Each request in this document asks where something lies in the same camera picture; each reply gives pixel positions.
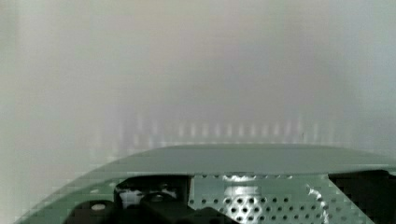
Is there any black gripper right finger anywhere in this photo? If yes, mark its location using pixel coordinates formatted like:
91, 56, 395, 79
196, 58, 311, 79
329, 170, 396, 224

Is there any green plastic strainer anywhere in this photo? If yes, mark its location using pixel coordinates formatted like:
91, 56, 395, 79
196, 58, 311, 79
15, 144, 395, 224

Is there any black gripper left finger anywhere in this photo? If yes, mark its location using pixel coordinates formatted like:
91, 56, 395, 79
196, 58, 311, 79
64, 175, 237, 224

